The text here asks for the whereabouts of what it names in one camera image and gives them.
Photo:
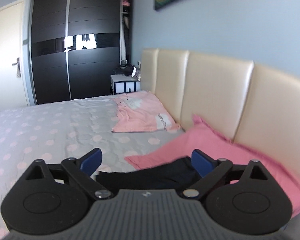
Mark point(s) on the pink plain pillow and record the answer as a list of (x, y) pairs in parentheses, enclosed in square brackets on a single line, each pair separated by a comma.
[(203, 137)]

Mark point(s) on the black garment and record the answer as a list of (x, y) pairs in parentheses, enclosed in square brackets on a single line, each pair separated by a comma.
[(177, 175)]

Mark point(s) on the grey pink-dotted bed cover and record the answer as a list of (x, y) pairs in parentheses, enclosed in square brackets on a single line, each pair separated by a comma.
[(56, 131)]

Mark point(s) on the white door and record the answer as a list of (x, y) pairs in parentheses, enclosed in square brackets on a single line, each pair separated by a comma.
[(13, 93)]

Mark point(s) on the black sliding wardrobe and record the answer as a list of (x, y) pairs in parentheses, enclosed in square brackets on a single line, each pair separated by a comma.
[(75, 48)]

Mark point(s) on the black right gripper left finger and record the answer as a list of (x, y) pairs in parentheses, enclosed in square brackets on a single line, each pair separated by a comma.
[(50, 198)]

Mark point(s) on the beige padded headboard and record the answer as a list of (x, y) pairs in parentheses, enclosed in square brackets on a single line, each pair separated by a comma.
[(247, 102)]

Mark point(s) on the white bedside table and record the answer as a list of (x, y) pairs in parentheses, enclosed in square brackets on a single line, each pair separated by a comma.
[(120, 83)]

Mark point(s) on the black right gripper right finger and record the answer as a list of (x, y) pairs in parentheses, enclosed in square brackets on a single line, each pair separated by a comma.
[(245, 199)]

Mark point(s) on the pink patterned pillow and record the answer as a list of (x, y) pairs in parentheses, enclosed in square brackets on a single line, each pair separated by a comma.
[(142, 112)]

